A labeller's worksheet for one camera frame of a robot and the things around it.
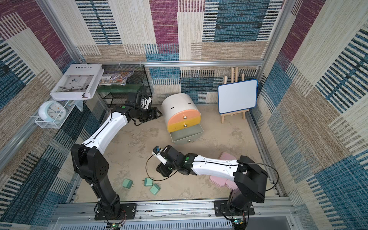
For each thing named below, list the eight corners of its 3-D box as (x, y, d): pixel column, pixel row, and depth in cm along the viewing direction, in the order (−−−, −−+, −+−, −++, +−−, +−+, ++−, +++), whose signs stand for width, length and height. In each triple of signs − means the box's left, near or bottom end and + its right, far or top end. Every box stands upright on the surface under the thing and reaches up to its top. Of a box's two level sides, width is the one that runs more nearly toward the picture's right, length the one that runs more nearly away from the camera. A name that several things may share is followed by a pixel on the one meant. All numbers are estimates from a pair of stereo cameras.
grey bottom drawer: (174, 149, 96) (173, 141, 89) (171, 139, 101) (169, 131, 94) (203, 140, 100) (205, 132, 93) (199, 131, 105) (200, 123, 98)
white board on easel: (211, 117, 116) (217, 85, 92) (224, 98, 129) (232, 66, 105) (242, 131, 107) (258, 99, 83) (252, 109, 121) (268, 77, 97)
